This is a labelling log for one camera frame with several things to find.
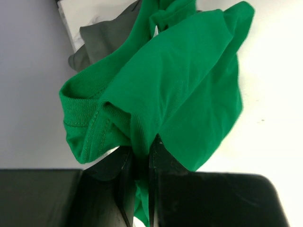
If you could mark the white t-shirt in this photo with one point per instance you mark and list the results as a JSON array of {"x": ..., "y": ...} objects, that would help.
[{"x": 78, "y": 13}]

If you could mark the grey t-shirt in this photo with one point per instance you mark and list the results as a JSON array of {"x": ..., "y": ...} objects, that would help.
[{"x": 103, "y": 38}]

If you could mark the green t-shirt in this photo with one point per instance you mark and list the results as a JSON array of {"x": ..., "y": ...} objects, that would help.
[{"x": 175, "y": 76}]

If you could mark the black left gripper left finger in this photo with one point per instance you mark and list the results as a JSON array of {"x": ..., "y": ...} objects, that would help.
[{"x": 100, "y": 196}]

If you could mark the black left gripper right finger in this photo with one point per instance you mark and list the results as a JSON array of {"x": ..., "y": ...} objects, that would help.
[{"x": 181, "y": 198}]

